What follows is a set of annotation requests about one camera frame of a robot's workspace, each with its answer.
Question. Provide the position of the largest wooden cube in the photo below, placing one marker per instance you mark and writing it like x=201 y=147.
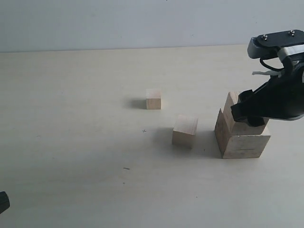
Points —
x=238 y=146

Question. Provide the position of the medium-large wooden cube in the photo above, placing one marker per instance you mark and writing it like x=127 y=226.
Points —
x=238 y=128

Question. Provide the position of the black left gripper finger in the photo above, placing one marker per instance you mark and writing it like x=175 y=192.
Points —
x=4 y=201

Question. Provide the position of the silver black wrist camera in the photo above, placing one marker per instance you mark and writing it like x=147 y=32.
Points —
x=280 y=44

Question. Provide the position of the medium-small wooden cube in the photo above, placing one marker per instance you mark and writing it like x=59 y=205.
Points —
x=184 y=131

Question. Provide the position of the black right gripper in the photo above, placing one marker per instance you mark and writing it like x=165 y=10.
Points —
x=281 y=97

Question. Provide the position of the smallest wooden cube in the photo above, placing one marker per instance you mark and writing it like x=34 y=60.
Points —
x=153 y=99

